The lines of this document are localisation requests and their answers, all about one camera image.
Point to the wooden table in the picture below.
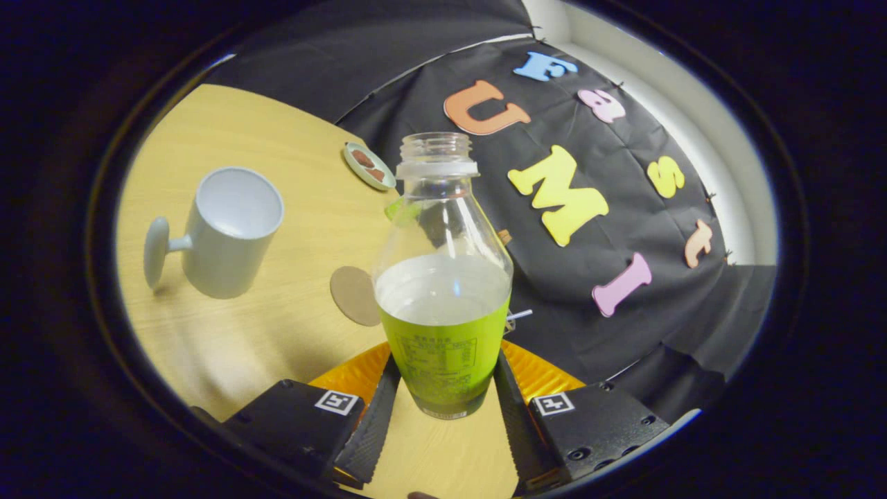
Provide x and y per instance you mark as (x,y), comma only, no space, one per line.
(242,346)

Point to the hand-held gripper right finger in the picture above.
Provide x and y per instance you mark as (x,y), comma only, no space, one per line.
(513,430)

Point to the pale green plate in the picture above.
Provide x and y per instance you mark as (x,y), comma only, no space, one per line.
(357,173)

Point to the clear juice bottle green label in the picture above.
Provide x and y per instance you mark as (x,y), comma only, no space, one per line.
(443,346)

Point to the round brown coaster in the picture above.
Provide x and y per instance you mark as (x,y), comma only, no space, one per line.
(350,294)

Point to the black backdrop cloth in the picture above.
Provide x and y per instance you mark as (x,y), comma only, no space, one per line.
(575,346)

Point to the light blue cup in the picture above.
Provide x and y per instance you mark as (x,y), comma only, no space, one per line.
(229,256)

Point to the brown cookie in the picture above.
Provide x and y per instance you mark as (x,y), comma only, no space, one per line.
(375,174)
(362,158)

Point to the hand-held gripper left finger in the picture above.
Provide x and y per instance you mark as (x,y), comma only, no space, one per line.
(371,430)

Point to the brown bread slice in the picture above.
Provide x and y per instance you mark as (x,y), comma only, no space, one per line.
(504,236)

